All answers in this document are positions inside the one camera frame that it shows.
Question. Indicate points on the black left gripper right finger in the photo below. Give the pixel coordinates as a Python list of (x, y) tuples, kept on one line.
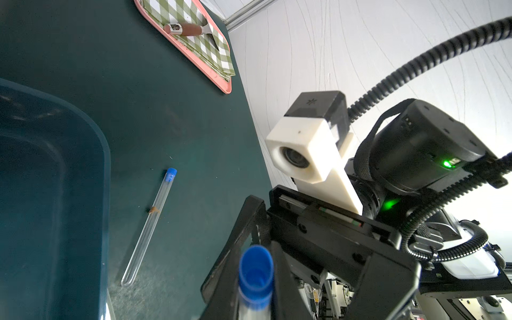
[(286, 301)]

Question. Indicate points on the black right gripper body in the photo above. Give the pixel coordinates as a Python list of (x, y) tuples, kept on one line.
[(361, 252)]

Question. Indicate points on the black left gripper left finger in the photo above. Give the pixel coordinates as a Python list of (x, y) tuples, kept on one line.
[(221, 290)]

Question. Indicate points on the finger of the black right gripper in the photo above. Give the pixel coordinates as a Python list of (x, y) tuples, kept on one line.
[(252, 222)]

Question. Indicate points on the test tube with blue cap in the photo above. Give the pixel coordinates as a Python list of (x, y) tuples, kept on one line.
[(146, 235)]

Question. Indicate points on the pink tray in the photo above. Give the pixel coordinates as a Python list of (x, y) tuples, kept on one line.
[(224, 86)]

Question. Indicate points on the blue translucent plastic container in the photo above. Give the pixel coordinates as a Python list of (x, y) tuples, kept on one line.
[(55, 192)]

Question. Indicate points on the green checkered cloth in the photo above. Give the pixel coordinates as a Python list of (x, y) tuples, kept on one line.
[(184, 21)]

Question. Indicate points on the spatula with wooden handle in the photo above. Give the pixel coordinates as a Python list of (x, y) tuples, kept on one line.
[(190, 30)]

